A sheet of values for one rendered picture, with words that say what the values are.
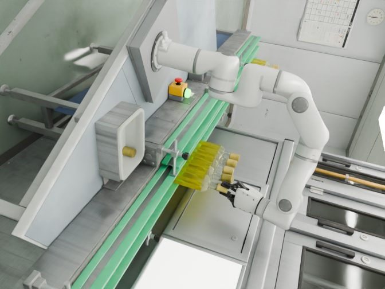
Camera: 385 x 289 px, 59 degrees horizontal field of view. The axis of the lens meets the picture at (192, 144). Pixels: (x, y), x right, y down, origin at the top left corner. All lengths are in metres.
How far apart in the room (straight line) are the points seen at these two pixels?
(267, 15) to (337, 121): 2.65
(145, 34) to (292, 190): 0.73
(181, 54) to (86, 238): 0.71
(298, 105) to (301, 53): 6.14
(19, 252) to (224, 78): 0.97
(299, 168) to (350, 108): 6.48
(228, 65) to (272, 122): 6.72
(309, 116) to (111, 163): 0.67
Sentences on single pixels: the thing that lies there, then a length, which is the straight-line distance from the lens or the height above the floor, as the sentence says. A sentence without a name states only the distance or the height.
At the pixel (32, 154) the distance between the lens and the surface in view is 1.89.
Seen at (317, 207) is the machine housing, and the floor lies 1.56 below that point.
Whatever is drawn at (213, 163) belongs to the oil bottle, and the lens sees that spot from 1.47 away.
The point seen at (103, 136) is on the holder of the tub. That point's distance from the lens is 1.14.
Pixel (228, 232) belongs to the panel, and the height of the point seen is 1.22.
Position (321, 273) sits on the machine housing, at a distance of 1.45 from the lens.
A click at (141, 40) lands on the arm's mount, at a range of 1.22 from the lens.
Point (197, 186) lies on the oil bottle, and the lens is 1.40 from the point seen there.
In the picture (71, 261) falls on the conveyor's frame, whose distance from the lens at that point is 1.09.
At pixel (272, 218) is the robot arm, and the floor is 1.37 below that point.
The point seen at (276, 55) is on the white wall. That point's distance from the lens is 7.34.
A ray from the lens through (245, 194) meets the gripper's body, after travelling 1.33.
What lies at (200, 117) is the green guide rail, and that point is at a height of 0.95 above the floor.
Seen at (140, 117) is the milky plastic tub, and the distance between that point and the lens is 1.23.
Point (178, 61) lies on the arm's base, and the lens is 1.29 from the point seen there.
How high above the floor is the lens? 1.33
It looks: 14 degrees down
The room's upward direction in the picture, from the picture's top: 105 degrees clockwise
